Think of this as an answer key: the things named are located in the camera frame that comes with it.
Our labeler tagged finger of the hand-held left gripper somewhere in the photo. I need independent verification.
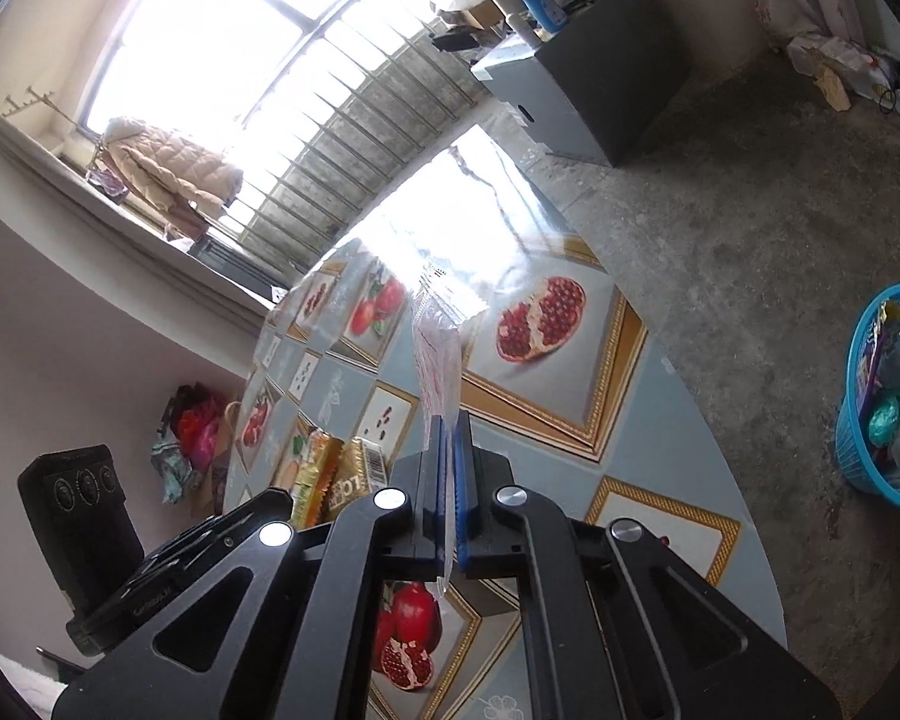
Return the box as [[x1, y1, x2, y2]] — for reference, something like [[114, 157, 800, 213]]
[[131, 487, 295, 593]]

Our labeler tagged green plastic bag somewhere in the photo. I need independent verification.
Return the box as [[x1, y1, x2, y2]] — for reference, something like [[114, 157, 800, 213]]
[[868, 386, 900, 447]]

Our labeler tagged teal patterned cloth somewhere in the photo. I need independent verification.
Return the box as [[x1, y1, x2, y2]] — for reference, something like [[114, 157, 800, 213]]
[[150, 439, 196, 507]]

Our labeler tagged grey cabinet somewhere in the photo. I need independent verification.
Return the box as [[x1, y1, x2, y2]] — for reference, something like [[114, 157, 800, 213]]
[[471, 0, 695, 166]]

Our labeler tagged small litter pile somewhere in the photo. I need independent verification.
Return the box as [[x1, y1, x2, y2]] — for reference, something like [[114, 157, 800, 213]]
[[787, 30, 900, 121]]

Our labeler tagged beige padded jacket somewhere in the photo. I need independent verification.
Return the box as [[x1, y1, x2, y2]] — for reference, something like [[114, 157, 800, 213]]
[[101, 116, 245, 222]]

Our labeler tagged open cardboard box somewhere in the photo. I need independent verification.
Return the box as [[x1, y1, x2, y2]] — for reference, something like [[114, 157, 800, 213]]
[[431, 0, 511, 53]]

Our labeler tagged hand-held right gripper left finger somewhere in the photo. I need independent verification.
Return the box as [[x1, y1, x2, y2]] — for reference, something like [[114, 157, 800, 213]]
[[51, 412, 451, 720]]

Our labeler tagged yellow snack packet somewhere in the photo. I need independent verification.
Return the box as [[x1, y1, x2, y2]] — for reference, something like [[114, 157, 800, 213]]
[[291, 427, 346, 530]]

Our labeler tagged clear red print wrapper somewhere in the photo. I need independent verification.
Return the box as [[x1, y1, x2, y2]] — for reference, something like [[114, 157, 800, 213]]
[[411, 266, 466, 601]]

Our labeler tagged blue plastic basket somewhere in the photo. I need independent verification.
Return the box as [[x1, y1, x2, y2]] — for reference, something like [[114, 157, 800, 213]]
[[835, 283, 900, 517]]

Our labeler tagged metal clothes rack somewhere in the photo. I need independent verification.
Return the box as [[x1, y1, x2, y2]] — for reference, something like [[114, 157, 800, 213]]
[[4, 90, 121, 188]]

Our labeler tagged cream green fuzzy blanket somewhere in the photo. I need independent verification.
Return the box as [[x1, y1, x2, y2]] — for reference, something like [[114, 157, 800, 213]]
[[0, 649, 68, 720]]

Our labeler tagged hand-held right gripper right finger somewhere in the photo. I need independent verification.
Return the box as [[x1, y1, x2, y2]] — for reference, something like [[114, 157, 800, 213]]
[[454, 411, 845, 720]]

